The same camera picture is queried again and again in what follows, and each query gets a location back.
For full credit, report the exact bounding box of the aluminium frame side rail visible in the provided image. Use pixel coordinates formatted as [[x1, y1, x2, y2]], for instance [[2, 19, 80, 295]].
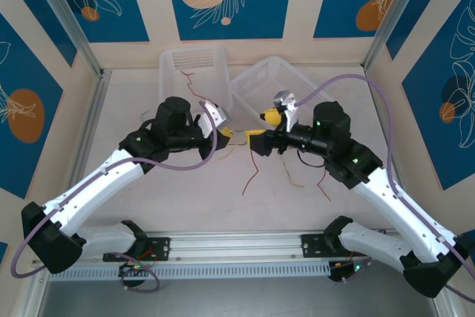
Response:
[[363, 66, 461, 317], [10, 70, 112, 317]]

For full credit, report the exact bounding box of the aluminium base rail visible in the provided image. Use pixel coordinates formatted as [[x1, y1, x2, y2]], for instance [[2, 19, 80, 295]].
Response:
[[142, 229, 335, 263]]

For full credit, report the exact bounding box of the black controller board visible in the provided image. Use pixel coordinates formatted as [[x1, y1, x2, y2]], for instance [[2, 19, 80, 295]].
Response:
[[118, 261, 157, 280], [328, 260, 368, 283]]

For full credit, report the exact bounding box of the white slotted cable duct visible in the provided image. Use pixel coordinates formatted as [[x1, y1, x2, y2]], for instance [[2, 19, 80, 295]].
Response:
[[47, 261, 331, 281]]

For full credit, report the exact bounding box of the aluminium frame post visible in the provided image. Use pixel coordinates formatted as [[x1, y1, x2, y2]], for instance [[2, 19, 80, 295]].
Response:
[[26, 0, 104, 76], [363, 0, 446, 71]]

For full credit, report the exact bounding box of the white plastic basket with labels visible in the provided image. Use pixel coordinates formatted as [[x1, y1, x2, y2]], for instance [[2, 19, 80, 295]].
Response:
[[229, 55, 335, 118]]

